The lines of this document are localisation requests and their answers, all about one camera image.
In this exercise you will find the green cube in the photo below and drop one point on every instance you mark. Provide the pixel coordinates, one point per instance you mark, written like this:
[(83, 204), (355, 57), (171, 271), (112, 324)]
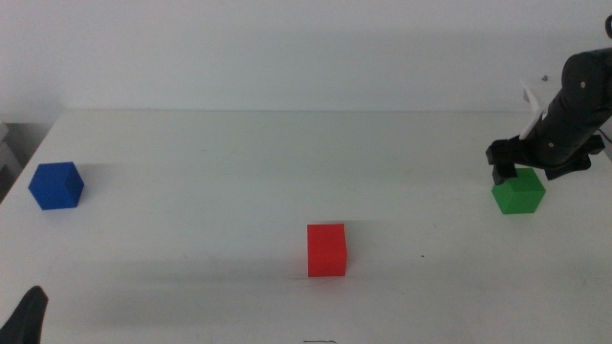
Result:
[(521, 196)]

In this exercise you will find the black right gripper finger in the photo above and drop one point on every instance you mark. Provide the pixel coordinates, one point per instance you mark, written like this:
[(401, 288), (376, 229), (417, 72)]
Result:
[(566, 169), (504, 174)]

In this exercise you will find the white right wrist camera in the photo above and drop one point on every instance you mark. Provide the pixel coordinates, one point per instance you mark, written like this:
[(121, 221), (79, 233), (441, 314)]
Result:
[(538, 112)]

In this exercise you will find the blue cube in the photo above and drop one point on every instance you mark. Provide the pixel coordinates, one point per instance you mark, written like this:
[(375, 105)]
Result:
[(55, 186)]

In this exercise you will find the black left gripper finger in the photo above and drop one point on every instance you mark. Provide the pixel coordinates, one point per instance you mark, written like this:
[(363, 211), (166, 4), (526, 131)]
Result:
[(26, 320)]

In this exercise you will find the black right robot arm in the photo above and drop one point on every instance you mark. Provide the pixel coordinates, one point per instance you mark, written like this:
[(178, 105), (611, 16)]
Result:
[(583, 91)]

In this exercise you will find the grey object beside table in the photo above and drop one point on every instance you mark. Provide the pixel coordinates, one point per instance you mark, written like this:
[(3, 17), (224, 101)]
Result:
[(4, 157)]

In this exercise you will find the red cube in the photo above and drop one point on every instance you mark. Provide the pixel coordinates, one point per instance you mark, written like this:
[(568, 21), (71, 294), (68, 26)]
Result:
[(326, 251)]

